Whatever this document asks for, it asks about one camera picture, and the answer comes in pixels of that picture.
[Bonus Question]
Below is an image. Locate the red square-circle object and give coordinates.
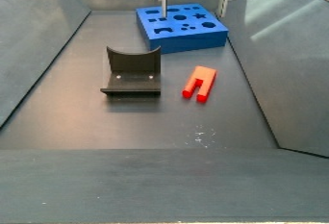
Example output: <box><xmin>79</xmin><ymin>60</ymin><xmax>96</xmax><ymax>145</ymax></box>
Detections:
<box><xmin>180</xmin><ymin>65</ymin><xmax>216</xmax><ymax>103</ymax></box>

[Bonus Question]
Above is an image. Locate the blue foam shape fixture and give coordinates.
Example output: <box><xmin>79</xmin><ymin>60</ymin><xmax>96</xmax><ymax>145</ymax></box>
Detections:
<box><xmin>136</xmin><ymin>4</ymin><xmax>228</xmax><ymax>54</ymax></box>

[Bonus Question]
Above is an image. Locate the black curved regrasp stand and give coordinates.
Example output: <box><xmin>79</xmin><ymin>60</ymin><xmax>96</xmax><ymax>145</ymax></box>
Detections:
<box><xmin>100</xmin><ymin>48</ymin><xmax>160</xmax><ymax>95</ymax></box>

